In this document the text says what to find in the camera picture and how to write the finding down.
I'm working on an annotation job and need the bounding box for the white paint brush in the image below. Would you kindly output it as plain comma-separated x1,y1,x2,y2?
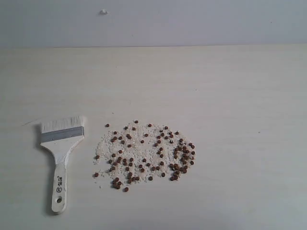
40,116,84,214

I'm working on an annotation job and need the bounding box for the pile of white grains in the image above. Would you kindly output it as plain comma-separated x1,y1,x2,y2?
92,120,196,193

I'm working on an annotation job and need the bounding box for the white wall plug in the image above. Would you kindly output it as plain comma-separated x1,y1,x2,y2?
99,9,108,15

